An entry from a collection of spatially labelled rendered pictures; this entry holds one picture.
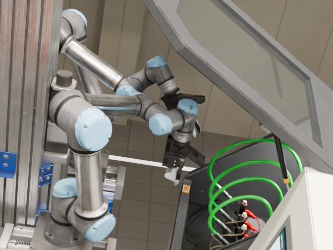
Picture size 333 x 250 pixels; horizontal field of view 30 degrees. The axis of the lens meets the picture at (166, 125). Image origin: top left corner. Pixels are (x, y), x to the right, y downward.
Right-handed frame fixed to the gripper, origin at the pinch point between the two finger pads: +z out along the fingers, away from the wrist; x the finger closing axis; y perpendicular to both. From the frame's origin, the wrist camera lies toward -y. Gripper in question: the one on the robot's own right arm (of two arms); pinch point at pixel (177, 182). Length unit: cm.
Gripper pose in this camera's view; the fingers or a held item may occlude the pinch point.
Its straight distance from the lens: 241.2
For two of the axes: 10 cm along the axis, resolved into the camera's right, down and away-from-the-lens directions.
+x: -1.3, 4.8, -8.7
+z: -1.7, 8.5, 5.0
